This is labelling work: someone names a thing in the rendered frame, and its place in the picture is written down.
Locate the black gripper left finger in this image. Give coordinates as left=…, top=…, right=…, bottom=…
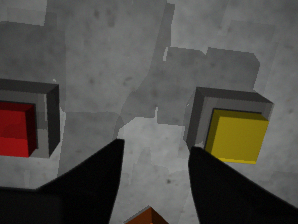
left=0, top=139, right=125, bottom=224

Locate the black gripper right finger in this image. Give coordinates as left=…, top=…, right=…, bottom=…
left=188, top=146, right=298, bottom=224

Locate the red button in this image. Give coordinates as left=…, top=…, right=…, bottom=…
left=0, top=78, right=60, bottom=159

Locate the orange block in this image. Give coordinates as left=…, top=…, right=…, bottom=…
left=126, top=207, right=169, bottom=224

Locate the yellow button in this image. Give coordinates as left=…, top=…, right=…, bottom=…
left=186, top=87, right=275, bottom=165

